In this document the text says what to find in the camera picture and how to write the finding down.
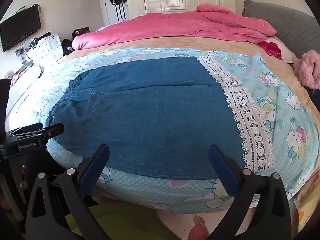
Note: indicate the person's yellow-green clothing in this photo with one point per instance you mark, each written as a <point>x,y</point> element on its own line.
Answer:
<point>115,221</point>

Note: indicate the person's right hand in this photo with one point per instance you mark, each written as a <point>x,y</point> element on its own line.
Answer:
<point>198,231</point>

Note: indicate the cartoon cat printed blanket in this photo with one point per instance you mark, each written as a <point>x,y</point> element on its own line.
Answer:
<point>275,100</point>

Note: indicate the grey quilted headboard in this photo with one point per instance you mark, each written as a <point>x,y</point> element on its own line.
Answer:
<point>287,25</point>

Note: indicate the white bench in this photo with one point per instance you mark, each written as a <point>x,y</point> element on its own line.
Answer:
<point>23,85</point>

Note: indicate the blue denim pants lace trim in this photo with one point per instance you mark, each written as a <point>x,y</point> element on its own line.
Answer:
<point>150,120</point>

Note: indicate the orange printed sheet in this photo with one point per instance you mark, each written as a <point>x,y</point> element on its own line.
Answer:
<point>308,205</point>

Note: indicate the white drawer cabinet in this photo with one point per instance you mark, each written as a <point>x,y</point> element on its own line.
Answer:
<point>46,46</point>

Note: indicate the white door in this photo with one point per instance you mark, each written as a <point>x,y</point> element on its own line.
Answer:
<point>105,10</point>

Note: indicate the dark cloth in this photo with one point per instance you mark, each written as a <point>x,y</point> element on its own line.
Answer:
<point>315,93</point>

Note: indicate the black flat television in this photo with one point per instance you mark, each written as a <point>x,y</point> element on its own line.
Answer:
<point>18,28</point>

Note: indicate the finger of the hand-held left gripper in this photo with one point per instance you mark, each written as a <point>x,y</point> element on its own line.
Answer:
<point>51,129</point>

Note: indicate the red floral pillow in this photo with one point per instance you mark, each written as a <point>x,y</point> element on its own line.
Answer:
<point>271,48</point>

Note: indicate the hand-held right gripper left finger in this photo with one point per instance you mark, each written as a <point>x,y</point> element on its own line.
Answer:
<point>96,166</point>

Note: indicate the pink fluffy cloth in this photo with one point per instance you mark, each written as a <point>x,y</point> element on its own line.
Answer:
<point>307,67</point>

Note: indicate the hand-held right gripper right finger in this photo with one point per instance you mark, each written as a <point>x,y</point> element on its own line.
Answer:
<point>222,170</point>

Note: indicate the pink duvet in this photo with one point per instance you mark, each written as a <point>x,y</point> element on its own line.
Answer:
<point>162,27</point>

